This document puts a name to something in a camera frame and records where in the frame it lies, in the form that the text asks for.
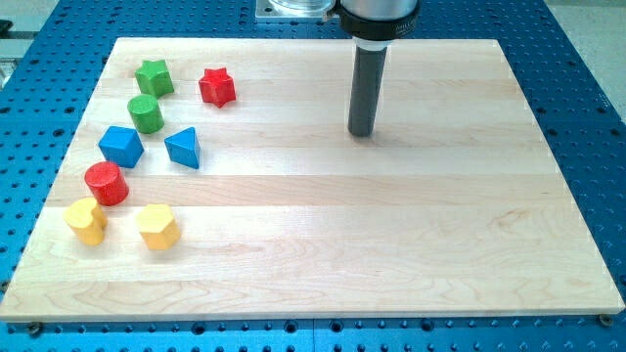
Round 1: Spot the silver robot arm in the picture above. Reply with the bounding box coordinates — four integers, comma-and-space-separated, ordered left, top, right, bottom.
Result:
322, 0, 422, 52

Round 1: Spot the yellow heart block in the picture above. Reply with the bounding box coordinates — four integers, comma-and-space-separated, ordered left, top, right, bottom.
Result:
63, 198, 108, 246

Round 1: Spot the light wooden board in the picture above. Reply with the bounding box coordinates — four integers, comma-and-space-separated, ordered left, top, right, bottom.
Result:
1, 38, 624, 322

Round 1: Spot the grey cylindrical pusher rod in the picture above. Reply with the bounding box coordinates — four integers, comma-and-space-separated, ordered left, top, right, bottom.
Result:
347, 47, 386, 137

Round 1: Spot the red star block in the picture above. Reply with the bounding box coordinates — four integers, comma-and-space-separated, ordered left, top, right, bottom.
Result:
199, 67, 237, 109

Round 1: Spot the blue triangle block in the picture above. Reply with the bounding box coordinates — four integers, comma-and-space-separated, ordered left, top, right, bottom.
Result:
164, 127, 201, 169

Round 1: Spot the yellow hexagon block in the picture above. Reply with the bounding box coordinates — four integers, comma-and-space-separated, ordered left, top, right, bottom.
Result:
135, 204, 181, 250

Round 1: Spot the green cylinder block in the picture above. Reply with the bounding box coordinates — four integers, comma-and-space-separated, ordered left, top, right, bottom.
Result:
127, 94, 164, 134

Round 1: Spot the green star block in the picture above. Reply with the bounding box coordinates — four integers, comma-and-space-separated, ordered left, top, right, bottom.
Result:
134, 60, 174, 98

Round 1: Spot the blue cube block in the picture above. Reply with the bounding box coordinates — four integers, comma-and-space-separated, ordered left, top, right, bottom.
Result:
98, 126, 144, 168

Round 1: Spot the red cylinder block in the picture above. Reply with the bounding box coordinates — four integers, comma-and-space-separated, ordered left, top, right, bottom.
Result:
84, 161, 129, 206

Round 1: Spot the left board clamp screw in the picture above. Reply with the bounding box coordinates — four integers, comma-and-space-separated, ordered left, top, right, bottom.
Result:
25, 322, 44, 338

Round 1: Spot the board clamp screw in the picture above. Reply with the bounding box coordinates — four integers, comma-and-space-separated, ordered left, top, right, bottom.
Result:
25, 322, 44, 338
598, 314, 613, 328

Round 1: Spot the right board clamp screw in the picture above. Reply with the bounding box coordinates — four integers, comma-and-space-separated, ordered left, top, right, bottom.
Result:
598, 314, 613, 328

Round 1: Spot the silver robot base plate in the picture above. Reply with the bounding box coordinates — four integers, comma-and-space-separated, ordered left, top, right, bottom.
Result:
254, 0, 335, 21

